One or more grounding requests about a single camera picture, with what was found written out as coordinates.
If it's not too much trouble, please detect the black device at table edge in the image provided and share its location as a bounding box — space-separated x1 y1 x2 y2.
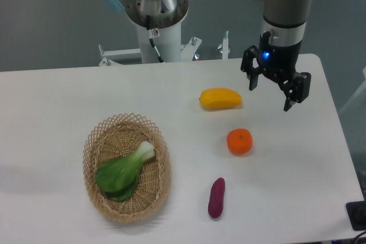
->
345 201 365 231

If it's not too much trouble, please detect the black white cable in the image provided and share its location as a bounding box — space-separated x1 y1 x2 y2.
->
146 15 166 64

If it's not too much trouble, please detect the green bok choy vegetable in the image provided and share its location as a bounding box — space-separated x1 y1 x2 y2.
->
96 141 155 202

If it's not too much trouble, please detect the yellow mango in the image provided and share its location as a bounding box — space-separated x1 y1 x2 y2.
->
199 87 242 110

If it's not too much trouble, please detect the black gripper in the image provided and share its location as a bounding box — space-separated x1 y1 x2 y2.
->
240 31 311 111

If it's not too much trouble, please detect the purple sweet potato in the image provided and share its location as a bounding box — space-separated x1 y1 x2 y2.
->
208 177 225 219

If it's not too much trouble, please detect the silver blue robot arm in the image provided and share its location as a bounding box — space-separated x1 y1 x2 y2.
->
104 0 312 110

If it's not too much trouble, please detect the orange tangerine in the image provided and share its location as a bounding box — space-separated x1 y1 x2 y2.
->
226 129 253 155

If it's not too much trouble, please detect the woven wicker basket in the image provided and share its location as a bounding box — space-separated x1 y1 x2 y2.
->
83 113 172 222

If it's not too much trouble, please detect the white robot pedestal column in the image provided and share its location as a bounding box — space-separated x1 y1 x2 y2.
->
136 23 181 64

